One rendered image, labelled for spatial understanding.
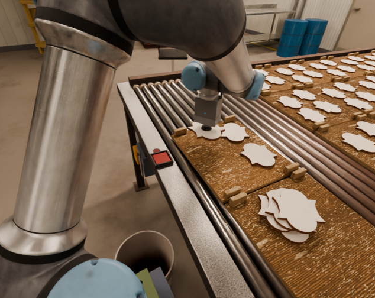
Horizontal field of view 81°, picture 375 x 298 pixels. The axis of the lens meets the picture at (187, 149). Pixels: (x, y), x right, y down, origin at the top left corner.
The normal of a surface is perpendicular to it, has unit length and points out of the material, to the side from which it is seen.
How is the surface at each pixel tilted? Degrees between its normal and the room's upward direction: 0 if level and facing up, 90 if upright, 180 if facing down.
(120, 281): 9
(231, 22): 94
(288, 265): 0
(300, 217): 0
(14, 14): 90
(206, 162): 0
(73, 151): 78
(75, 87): 70
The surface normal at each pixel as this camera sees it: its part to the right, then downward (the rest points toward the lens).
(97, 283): 0.17, -0.73
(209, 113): -0.43, 0.56
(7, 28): 0.50, 0.55
